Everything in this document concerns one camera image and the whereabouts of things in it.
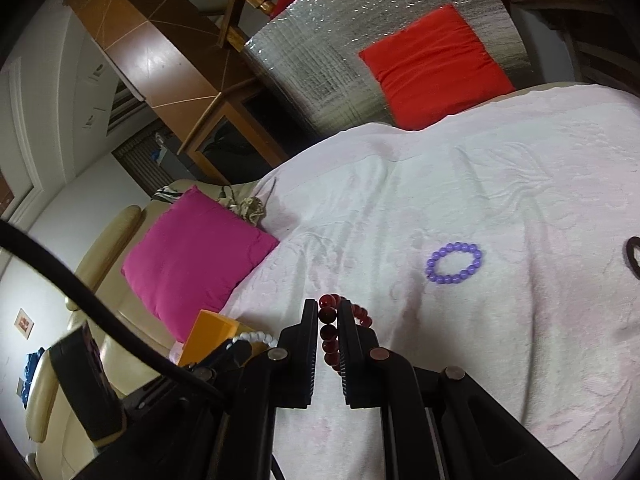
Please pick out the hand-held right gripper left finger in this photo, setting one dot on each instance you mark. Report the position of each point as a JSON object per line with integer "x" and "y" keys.
{"x": 305, "y": 355}

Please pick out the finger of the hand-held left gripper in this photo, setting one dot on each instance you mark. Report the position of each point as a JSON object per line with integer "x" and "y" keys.
{"x": 235, "y": 355}

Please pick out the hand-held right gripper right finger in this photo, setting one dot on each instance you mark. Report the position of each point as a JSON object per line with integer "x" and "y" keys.
{"x": 350, "y": 355}

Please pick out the orange cardboard box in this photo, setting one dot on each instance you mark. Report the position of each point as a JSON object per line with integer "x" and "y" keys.
{"x": 210, "y": 330}

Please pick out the blue garment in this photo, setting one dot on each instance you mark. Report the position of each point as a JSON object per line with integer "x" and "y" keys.
{"x": 32, "y": 370}

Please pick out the pink cushion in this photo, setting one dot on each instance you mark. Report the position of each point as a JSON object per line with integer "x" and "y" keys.
{"x": 195, "y": 255}

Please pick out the beige sofa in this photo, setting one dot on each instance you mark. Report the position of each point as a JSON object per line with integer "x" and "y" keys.
{"x": 107, "y": 245}

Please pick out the striped cloth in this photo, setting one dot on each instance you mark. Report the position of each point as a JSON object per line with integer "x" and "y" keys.
{"x": 167, "y": 193}

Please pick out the white pink towel blanket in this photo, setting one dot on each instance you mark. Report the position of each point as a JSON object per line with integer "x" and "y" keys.
{"x": 450, "y": 185}

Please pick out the brown slatted shutter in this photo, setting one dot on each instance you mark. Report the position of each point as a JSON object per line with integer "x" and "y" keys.
{"x": 140, "y": 165}

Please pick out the silver foil insulation mat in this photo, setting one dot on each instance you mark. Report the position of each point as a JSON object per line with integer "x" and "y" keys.
{"x": 310, "y": 60}

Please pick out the red cushion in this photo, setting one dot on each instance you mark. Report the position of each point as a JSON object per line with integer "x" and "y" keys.
{"x": 435, "y": 65}

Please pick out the brown wooden cabinet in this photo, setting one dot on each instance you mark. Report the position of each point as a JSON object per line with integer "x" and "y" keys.
{"x": 150, "y": 50}

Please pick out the wooden banister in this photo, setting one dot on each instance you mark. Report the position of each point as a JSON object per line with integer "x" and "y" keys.
{"x": 232, "y": 15}

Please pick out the wooden bench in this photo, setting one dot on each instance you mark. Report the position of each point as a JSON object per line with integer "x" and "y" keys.
{"x": 550, "y": 0}

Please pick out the small wall picture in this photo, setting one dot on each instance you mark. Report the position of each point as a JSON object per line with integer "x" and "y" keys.
{"x": 23, "y": 322}

